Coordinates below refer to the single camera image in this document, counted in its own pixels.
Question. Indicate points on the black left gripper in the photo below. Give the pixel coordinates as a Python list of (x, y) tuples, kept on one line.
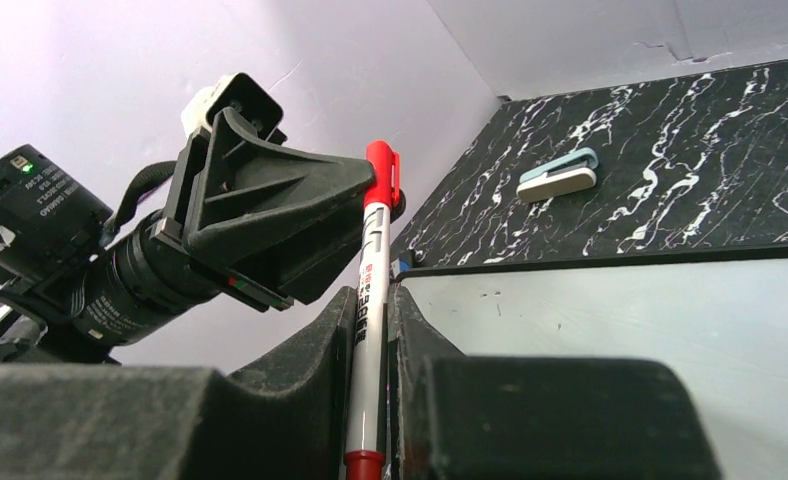
[(234, 198)]

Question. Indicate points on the black framed whiteboard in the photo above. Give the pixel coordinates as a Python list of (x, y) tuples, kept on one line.
[(717, 317)]

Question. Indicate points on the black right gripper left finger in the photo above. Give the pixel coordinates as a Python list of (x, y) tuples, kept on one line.
[(279, 417)]

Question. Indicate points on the teal and cream eraser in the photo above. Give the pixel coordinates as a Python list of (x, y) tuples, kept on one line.
[(570, 173)]

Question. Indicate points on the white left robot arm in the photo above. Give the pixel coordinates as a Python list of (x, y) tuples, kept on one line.
[(56, 271)]

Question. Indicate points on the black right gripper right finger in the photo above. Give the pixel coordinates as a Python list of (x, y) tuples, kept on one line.
[(458, 416)]

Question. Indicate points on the red capped whiteboard marker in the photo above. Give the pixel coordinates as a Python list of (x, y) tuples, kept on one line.
[(364, 450)]

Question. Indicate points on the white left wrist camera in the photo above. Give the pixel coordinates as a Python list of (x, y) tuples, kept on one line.
[(240, 92)]

